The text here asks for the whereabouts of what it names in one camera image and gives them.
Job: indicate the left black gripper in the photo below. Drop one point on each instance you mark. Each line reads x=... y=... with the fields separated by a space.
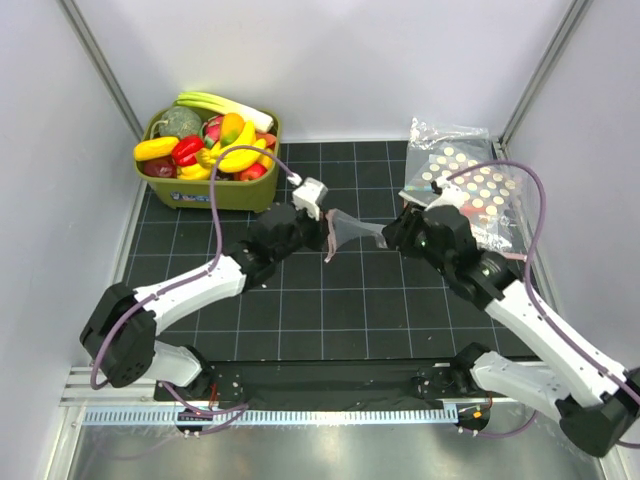
x=320 y=229

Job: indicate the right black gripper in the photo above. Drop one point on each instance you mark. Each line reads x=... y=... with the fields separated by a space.
x=398 y=235

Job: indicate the clear pink zip bag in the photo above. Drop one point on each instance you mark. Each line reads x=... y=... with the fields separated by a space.
x=343 y=228

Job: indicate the yellow banana bunch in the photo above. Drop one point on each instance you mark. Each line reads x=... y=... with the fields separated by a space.
x=236 y=157

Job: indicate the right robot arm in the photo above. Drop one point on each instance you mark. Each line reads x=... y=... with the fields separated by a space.
x=593 y=398

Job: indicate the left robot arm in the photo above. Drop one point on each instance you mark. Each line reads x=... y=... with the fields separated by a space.
x=121 y=333

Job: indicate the stack of dotted zip bags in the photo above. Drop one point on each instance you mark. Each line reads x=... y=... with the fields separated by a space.
x=436 y=150

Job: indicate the olive green plastic basket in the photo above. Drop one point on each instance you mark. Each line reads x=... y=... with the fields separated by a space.
x=230 y=193

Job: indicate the yellow lemon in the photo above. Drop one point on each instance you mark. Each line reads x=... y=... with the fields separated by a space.
x=265 y=160

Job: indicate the green white leek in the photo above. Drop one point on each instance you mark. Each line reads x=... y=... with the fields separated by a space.
x=263 y=122

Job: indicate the orange yellow mango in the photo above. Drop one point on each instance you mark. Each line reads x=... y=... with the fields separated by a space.
x=231 y=126

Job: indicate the small yellow banana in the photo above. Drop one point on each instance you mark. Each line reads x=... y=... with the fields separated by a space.
x=194 y=172

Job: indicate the pink dragon fruit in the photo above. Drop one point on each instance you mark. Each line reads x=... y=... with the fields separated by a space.
x=210 y=131

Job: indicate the red bell pepper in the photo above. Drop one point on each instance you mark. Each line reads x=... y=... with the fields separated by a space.
x=184 y=153

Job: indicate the dark red apple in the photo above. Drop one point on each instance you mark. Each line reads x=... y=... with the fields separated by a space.
x=163 y=167

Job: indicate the green melon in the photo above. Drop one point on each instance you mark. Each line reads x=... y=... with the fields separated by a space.
x=177 y=121

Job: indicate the yellow squash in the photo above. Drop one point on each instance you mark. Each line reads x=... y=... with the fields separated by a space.
x=154 y=148

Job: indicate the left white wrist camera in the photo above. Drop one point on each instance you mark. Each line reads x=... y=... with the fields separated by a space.
x=308 y=197

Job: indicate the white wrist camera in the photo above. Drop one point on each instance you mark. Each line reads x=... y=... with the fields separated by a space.
x=448 y=194
x=308 y=197

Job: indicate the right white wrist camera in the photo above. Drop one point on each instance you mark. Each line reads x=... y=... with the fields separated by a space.
x=448 y=194

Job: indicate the slotted cable duct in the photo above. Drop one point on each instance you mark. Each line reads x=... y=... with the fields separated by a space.
x=171 y=415

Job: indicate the right aluminium frame post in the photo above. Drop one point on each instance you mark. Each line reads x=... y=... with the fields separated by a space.
x=559 y=41

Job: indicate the aluminium frame post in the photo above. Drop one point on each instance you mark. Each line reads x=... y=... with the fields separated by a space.
x=559 y=41
x=88 y=41

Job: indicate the left aluminium frame post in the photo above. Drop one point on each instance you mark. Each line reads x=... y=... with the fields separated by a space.
x=88 y=41

